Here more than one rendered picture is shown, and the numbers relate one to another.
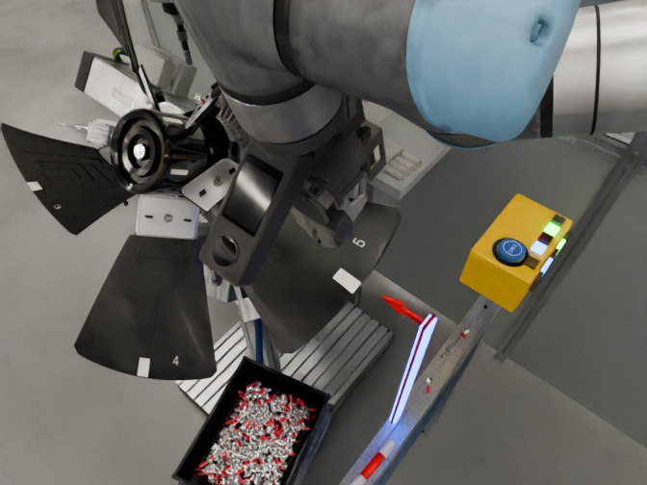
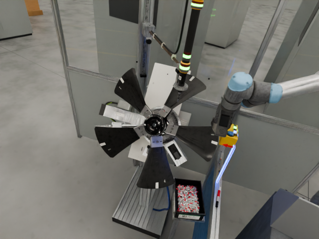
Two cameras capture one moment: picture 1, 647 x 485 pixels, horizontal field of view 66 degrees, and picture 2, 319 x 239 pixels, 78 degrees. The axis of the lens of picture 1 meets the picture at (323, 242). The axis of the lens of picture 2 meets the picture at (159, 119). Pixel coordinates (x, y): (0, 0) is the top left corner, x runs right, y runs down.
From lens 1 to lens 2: 69 cm
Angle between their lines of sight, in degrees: 24
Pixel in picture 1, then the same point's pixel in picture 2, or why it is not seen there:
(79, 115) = (25, 131)
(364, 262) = (216, 138)
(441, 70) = (273, 96)
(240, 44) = (243, 96)
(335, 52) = (259, 96)
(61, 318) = (51, 210)
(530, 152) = (211, 114)
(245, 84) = (237, 101)
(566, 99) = not seen: hidden behind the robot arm
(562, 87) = not seen: hidden behind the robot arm
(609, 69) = not seen: hidden behind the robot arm
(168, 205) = (156, 138)
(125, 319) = (151, 171)
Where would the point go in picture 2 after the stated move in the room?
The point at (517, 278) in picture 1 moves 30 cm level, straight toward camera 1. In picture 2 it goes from (234, 139) to (239, 176)
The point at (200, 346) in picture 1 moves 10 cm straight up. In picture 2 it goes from (169, 175) to (172, 164)
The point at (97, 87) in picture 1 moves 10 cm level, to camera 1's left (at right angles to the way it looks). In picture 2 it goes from (109, 113) to (93, 115)
